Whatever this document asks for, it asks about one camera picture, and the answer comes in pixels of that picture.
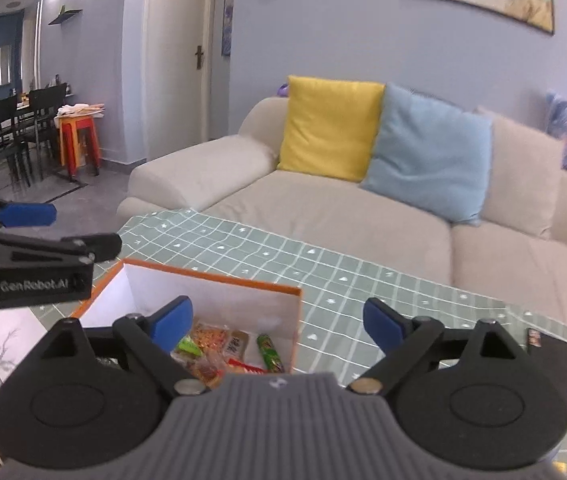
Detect beige back cushion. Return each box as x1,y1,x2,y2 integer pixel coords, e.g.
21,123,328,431
475,106,563,238

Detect white door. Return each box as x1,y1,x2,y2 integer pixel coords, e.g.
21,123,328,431
142,0,212,160

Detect light blue cushion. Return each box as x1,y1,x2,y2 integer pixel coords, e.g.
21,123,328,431
361,84,493,224

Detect green label snack packet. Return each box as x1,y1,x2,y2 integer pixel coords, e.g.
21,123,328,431
175,335,204,359

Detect beige sofa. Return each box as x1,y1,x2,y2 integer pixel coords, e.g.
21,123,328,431
116,98,567,323

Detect brown dried tofu packet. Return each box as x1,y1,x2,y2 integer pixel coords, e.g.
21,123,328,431
180,349,228,389

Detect green checkered tablecloth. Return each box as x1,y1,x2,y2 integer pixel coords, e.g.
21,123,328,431
30,208,567,474

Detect black dining chairs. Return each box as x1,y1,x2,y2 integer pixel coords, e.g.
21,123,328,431
0,84,67,183

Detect orange cardboard box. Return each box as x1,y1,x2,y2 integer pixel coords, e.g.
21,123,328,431
73,259,302,373

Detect red striped crisps packet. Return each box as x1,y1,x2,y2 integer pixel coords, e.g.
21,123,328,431
226,359,266,375

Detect red orange stool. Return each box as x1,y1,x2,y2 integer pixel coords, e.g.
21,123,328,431
58,115,101,179

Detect orange peanut snack packet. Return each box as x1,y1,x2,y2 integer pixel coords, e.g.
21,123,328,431
190,321,230,358

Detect yellow cushion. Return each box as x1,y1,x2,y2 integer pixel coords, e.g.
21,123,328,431
278,76,385,182

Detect green sausage stick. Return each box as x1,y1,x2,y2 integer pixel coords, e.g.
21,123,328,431
256,334,285,374

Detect black notebook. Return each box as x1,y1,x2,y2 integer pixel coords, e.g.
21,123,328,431
526,328,567,406

